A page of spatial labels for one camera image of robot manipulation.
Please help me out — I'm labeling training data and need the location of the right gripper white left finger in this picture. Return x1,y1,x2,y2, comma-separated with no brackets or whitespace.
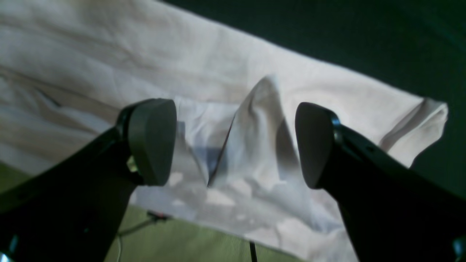
0,99,177,262

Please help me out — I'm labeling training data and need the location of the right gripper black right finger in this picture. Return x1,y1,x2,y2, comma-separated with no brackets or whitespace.
295,102,466,262

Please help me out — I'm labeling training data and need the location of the pink T-shirt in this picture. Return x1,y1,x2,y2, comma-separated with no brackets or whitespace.
0,0,448,262

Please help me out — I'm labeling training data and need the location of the black table cloth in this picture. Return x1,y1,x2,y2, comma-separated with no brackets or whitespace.
169,0,466,197

